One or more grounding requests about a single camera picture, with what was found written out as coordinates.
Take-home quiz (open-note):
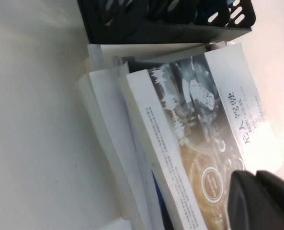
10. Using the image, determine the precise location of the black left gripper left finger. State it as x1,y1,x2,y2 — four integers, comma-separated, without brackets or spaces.
227,170,284,230

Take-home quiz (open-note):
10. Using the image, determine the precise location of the white autonomous driving book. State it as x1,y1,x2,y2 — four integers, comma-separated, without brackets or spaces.
118,43,284,230

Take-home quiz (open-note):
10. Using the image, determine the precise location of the dark robot book orange print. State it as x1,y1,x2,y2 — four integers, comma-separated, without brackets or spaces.
76,60,176,230

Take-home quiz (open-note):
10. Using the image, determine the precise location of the black plastic book stand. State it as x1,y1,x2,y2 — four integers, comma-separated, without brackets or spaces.
77,0,256,45

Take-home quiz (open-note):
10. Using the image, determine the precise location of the white book with barcode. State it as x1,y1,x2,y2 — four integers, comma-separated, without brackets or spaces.
83,42,228,72

